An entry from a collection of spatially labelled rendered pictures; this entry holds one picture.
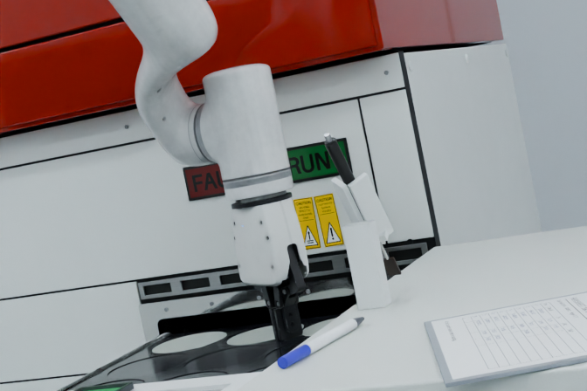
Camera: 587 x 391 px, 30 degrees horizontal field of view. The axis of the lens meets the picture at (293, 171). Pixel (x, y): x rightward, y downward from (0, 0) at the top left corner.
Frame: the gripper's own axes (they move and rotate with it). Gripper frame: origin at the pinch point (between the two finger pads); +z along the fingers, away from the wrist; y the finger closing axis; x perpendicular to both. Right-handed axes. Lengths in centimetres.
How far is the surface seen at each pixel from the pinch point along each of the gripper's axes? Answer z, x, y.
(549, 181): 5, 135, -91
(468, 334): -4.8, -10.7, 48.0
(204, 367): 2.1, -12.3, 0.8
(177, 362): 2.1, -12.4, -6.3
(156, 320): 0.5, -4.4, -29.4
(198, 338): 2.0, -4.5, -16.3
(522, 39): -32, 135, -91
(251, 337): 2.0, -1.7, -6.6
